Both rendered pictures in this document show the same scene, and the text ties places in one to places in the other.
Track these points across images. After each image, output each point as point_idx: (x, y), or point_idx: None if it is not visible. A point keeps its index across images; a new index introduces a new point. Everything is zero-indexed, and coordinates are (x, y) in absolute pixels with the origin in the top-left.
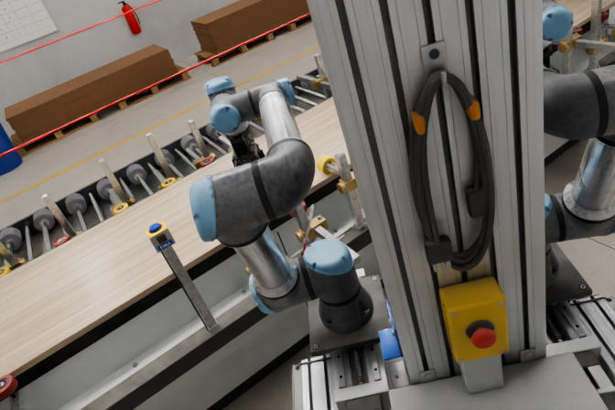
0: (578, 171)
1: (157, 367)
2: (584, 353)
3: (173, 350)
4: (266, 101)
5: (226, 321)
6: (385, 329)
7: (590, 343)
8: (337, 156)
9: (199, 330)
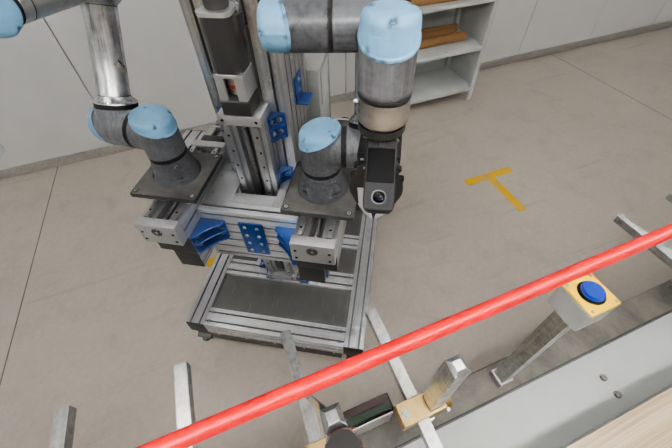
0: (116, 65)
1: (562, 342)
2: (204, 139)
3: (551, 361)
4: None
5: (481, 379)
6: (303, 103)
7: (196, 141)
8: None
9: (522, 380)
